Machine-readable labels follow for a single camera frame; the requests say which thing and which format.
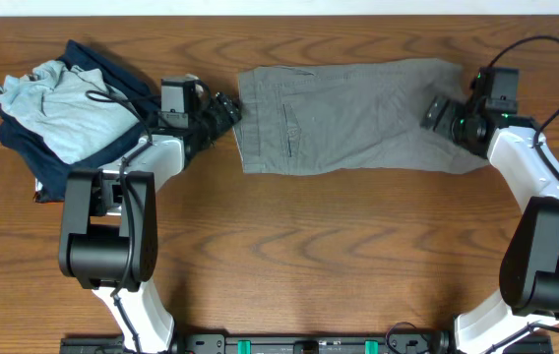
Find grey shorts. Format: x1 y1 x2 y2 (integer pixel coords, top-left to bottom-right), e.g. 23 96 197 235
234 58 486 176

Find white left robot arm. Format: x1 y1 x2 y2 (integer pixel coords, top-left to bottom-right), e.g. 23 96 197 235
59 92 242 353

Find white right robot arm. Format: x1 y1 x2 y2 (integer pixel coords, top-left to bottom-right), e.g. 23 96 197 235
421 96 559 353

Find light grey folded shirt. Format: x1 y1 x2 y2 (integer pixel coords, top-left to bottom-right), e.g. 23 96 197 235
0 60 138 164

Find navy blue folded garment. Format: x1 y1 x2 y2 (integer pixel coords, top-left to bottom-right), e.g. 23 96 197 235
0 40 158 197

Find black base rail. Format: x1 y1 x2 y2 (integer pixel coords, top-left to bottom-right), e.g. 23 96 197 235
59 324 554 354

